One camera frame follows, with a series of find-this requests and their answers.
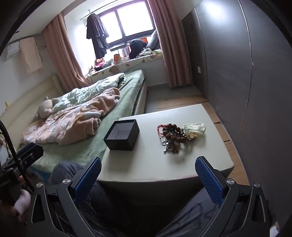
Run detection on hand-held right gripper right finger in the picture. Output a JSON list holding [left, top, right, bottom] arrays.
[[157, 156, 277, 237]]

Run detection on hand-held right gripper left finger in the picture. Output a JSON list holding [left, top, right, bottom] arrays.
[[27, 157, 128, 237]]

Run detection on black jewelry box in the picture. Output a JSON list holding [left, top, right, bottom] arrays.
[[103, 119, 140, 151]]

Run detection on silver metal charm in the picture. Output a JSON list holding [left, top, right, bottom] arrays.
[[162, 140, 174, 155]]

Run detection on pale green white scrunchie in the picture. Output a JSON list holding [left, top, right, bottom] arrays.
[[182, 122, 206, 138]]

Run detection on brown bead bracelet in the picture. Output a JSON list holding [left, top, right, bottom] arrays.
[[162, 123, 188, 144]]

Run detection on person's left hand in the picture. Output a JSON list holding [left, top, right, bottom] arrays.
[[0, 176, 32, 223]]

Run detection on person's grey trousers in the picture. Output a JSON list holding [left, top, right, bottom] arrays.
[[49, 161, 231, 237]]

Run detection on cream low table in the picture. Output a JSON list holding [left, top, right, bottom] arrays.
[[97, 104, 235, 183]]

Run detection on pink fleece blanket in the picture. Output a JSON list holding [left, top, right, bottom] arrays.
[[21, 88, 121, 145]]

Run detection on beige plush toy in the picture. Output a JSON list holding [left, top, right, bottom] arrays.
[[35, 97, 55, 119]]

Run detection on pale green floral duvet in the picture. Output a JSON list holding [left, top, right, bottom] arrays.
[[51, 73, 125, 113]]

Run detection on bed with green sheet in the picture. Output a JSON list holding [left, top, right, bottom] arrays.
[[0, 69, 149, 180]]

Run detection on hanging peach towel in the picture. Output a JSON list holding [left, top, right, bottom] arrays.
[[19, 36, 44, 73]]

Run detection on white air conditioner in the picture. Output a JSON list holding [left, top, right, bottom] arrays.
[[7, 38, 46, 61]]

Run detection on dark grey wardrobe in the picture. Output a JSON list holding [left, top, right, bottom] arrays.
[[181, 0, 292, 219]]

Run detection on pink curtain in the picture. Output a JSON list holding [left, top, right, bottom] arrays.
[[147, 0, 192, 87], [42, 12, 90, 92]]

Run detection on patterned window seat cushion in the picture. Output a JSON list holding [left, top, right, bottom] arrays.
[[88, 51, 163, 82]]

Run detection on small folding table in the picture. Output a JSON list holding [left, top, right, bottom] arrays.
[[111, 44, 131, 57]]

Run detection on dark bag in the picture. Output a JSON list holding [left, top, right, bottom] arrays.
[[128, 39, 147, 59]]

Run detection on hanging dark clothes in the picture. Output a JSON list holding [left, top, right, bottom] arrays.
[[86, 13, 110, 58]]

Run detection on grey pillow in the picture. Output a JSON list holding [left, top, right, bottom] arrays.
[[146, 30, 160, 49]]

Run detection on dark framed window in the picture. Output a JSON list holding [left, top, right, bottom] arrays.
[[88, 0, 157, 45]]

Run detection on black cable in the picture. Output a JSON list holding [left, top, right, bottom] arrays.
[[0, 120, 34, 192]]

